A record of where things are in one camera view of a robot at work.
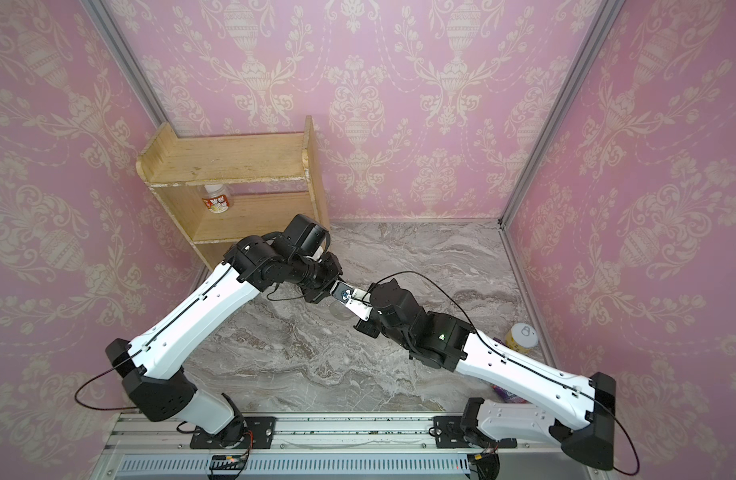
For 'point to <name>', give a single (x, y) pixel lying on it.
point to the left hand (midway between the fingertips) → (354, 286)
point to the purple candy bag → (508, 396)
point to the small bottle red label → (217, 198)
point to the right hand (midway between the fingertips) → (357, 292)
